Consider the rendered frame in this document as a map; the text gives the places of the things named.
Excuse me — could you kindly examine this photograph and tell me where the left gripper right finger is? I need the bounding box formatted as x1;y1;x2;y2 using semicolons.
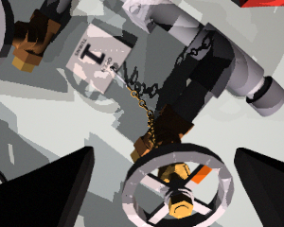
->
234;148;284;227

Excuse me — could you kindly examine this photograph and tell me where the red rectangular block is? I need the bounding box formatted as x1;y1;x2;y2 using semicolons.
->
240;0;284;8

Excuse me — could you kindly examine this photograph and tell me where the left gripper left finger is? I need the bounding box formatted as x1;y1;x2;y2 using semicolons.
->
0;146;95;227

